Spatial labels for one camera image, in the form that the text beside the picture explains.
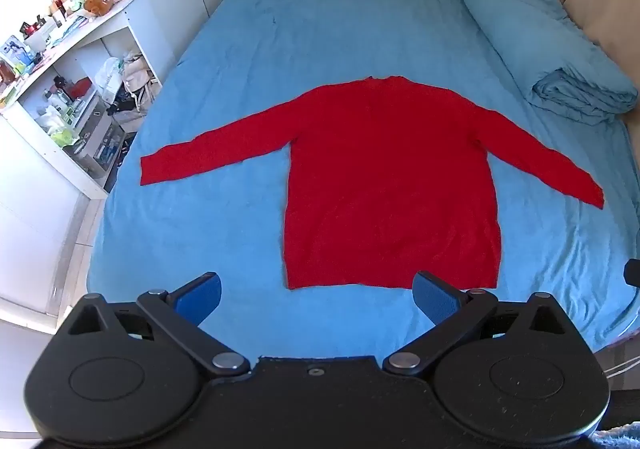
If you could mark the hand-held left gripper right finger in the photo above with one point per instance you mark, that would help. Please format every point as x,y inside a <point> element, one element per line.
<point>432,296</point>

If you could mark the red long-sleeved sweater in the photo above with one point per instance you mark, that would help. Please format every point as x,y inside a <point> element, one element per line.
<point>390,179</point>

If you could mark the beige bag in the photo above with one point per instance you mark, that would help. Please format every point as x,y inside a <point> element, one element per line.
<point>136,76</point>

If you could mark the clear plastic storage drawers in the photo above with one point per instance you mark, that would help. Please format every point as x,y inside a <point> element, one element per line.
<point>102,141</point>

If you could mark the folded blue duvet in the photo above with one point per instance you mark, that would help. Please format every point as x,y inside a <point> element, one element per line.
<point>530,29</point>

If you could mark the white shelf unit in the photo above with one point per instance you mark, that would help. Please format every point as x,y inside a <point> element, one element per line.
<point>107,20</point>

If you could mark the bed with blue sheet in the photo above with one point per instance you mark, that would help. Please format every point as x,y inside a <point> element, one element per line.
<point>310,39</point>

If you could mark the orange plush toy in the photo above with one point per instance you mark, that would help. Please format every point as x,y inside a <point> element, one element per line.
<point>95,3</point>

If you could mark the red box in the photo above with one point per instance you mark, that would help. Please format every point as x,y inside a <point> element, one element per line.
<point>80,88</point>

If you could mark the green packet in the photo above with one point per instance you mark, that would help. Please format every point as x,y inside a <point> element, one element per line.
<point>62,134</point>

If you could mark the white plastic bag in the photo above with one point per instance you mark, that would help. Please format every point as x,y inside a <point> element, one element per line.
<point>110,75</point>

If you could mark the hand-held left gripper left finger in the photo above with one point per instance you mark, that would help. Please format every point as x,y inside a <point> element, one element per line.
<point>202,294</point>

